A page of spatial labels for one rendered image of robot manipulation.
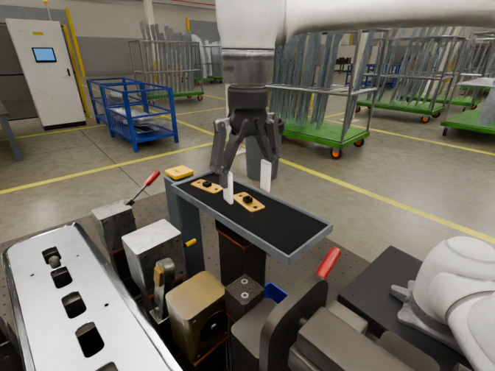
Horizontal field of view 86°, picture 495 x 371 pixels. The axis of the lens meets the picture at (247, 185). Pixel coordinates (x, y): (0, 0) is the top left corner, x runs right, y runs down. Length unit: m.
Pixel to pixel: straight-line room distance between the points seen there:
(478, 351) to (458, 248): 0.22
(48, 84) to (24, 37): 0.82
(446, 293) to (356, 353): 0.54
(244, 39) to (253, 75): 0.05
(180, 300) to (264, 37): 0.45
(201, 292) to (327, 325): 0.25
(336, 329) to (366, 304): 0.64
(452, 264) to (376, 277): 0.31
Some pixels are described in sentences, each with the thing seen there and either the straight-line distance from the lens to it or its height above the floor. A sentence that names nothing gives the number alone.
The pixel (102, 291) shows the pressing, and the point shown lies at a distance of 0.69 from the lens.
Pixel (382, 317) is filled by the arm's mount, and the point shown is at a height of 0.76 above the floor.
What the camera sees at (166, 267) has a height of 1.10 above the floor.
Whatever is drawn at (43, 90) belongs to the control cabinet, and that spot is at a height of 0.79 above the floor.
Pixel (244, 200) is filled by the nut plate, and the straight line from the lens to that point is 0.58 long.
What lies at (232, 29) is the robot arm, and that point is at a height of 1.49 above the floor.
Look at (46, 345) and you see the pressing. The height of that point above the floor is 1.00.
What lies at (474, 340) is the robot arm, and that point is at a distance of 0.79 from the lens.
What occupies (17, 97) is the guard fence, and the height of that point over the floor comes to 0.60.
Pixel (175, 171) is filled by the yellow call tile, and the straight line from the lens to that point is 0.78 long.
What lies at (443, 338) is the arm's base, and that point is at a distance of 0.98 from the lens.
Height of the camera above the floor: 1.46
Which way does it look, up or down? 26 degrees down
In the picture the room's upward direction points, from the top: straight up
